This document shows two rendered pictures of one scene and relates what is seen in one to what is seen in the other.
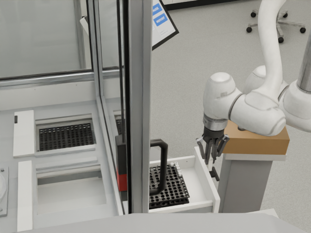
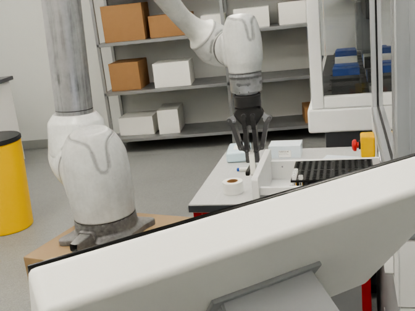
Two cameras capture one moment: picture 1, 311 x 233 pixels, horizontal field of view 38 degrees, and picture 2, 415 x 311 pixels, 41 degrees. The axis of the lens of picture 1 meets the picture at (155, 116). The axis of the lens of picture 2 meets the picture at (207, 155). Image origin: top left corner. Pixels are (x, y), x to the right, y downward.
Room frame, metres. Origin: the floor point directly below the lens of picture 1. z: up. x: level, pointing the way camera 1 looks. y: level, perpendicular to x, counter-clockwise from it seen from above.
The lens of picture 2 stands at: (2.66, 0.40, 1.40)
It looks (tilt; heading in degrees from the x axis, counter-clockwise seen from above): 16 degrees down; 208
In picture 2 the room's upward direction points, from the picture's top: 6 degrees counter-clockwise
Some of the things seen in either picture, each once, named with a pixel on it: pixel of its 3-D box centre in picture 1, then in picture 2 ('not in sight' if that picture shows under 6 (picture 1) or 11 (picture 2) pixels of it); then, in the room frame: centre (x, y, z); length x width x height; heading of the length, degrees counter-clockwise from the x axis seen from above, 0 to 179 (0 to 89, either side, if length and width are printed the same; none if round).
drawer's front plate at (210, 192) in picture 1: (205, 180); (263, 179); (1.22, -0.20, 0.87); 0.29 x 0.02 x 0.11; 13
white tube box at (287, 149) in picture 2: not in sight; (285, 149); (0.61, -0.35, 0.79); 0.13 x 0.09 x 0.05; 102
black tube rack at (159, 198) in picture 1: (155, 188); (333, 179); (1.17, -0.01, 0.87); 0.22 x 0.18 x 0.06; 103
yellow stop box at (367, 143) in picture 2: not in sight; (366, 144); (0.83, 0.02, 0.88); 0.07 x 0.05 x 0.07; 13
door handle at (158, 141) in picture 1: (156, 168); not in sight; (0.73, -0.01, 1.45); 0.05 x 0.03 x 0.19; 103
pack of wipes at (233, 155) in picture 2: not in sight; (239, 152); (0.66, -0.53, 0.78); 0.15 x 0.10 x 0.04; 19
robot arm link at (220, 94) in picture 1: (222, 95); (240, 42); (1.25, -0.23, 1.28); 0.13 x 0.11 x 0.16; 52
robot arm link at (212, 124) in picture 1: (215, 118); (246, 82); (1.25, -0.22, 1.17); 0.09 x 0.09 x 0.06
